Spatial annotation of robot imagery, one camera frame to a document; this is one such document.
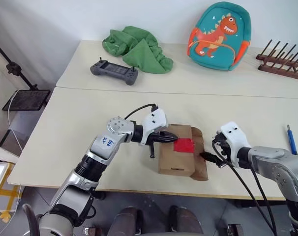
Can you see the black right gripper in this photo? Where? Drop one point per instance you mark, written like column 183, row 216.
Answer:
column 220, row 145

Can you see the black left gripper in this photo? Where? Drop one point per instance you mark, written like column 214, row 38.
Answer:
column 152, row 145

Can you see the brown cardboard box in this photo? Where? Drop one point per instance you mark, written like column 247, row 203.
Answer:
column 176, row 162

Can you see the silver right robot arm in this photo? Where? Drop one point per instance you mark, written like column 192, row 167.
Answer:
column 281, row 167

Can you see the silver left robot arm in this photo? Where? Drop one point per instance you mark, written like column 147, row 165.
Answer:
column 99, row 152

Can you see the clear plastic container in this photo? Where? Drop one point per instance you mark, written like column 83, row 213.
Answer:
column 2, row 186

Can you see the red tape strip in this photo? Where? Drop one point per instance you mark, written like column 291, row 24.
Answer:
column 184, row 146

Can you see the dark rounded shape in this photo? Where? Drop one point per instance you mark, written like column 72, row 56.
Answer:
column 186, row 221
column 125, row 221

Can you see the dark metal foot block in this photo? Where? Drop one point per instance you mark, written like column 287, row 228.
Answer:
column 235, row 229
column 90, row 231

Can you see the grey handheld game controller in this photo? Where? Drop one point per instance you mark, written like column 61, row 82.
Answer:
column 114, row 71

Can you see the green crumpled cloth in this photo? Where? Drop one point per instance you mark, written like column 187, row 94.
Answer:
column 141, row 52

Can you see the teal dinosaur backpack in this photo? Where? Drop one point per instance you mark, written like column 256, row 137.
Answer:
column 219, row 37

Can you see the dark wooden peg rack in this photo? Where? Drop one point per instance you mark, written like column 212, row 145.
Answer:
column 281, row 62

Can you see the black tablet tray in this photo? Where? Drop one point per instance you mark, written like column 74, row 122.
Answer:
column 27, row 100

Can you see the dark curved tube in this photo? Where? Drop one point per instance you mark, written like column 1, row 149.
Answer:
column 31, row 218

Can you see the black stand pole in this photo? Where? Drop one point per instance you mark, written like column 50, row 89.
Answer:
column 15, row 68

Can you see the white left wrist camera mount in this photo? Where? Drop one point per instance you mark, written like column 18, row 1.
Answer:
column 155, row 120

